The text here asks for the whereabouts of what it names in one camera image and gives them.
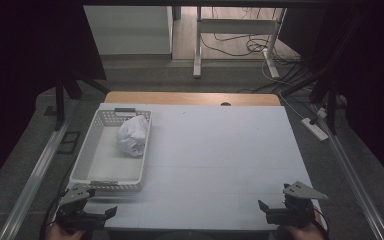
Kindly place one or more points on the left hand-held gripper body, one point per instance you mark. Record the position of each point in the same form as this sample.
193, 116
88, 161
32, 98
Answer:
75, 195

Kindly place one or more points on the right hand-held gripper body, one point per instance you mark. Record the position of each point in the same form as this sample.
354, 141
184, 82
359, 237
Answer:
296, 213

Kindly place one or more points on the white plastic basket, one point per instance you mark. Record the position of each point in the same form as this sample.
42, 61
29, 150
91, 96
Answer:
106, 163

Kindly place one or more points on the white cloth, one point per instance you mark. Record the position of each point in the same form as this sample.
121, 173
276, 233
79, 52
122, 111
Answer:
132, 135

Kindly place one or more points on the person's right hand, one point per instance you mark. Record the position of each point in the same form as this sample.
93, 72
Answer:
301, 233

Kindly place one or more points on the person's left hand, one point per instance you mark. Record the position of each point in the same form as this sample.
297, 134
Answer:
60, 234

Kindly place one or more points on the black floor plate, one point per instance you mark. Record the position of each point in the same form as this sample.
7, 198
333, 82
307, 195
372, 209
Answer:
69, 142

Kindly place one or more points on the white table cover sheet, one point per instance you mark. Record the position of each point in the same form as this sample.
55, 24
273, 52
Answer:
220, 173

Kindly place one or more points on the white power strip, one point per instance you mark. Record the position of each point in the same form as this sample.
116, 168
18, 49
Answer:
315, 129

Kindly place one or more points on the black stand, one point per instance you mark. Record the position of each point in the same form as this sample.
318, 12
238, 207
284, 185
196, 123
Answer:
60, 100
330, 93

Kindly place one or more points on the wooden table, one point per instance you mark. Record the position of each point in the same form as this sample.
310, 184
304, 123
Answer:
186, 98

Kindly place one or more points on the black curtain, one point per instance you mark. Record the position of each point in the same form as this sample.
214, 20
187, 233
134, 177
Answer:
376, 83
20, 66

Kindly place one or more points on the white cabinet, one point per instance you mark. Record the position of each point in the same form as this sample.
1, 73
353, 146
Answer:
130, 30

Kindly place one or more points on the aluminium rail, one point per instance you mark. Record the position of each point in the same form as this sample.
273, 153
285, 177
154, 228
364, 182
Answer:
36, 173
356, 186

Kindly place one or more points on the white metal desk frame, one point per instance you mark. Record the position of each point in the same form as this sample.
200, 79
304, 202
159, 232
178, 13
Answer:
236, 26

